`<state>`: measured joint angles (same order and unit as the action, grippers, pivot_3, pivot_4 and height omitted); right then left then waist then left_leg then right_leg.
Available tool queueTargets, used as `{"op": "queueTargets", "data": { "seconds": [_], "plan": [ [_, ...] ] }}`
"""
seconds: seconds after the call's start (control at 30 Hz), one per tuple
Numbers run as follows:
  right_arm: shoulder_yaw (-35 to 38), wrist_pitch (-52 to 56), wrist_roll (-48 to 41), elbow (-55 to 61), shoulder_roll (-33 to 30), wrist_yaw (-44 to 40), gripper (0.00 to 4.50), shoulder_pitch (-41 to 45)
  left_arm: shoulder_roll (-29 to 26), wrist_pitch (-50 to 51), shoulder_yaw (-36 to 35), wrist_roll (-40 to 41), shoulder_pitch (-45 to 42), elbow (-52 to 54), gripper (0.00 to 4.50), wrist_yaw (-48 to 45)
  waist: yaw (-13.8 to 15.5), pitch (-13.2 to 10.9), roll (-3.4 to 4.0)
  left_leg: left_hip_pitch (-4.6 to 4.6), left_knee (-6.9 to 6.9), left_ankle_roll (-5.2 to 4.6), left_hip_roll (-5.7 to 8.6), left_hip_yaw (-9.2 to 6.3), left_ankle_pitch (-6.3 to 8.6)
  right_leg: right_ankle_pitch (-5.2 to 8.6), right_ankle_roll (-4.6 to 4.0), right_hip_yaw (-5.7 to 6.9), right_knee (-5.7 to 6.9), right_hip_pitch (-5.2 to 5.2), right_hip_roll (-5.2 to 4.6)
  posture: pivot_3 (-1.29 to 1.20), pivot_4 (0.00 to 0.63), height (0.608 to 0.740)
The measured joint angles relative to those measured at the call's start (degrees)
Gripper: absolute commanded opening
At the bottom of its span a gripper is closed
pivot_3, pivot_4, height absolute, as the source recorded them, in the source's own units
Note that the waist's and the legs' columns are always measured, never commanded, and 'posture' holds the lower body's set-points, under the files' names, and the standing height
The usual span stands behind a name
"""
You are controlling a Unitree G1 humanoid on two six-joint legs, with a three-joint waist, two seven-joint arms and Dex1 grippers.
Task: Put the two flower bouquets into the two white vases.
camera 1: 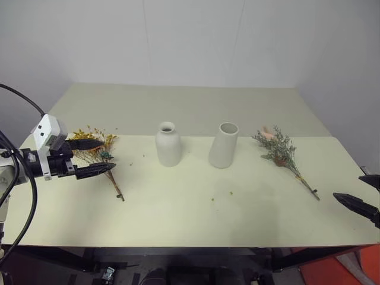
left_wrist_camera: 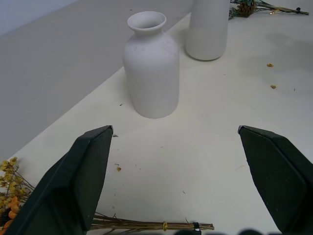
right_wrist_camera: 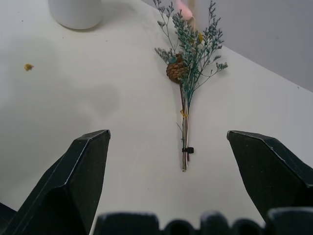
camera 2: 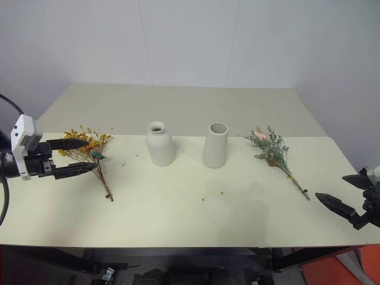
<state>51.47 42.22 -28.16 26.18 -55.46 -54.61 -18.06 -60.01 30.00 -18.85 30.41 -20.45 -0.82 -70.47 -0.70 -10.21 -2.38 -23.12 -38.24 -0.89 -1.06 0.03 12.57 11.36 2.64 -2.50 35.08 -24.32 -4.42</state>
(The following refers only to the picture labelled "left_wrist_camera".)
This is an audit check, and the yellow dried flower bouquet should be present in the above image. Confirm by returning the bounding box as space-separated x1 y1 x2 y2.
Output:
0 157 215 235

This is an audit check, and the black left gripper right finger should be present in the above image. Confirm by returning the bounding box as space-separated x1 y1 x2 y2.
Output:
237 125 313 235

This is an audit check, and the green pinecone flower bouquet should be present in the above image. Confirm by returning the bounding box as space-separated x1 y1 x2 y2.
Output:
228 0 310 20

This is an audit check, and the small white flared-neck vase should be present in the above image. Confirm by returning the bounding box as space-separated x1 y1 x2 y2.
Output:
122 11 180 119

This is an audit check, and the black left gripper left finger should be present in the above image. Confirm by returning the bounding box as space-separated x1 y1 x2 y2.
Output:
1 125 113 235

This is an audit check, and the tall white cylindrical vase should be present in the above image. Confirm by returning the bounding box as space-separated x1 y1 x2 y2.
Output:
185 0 231 61

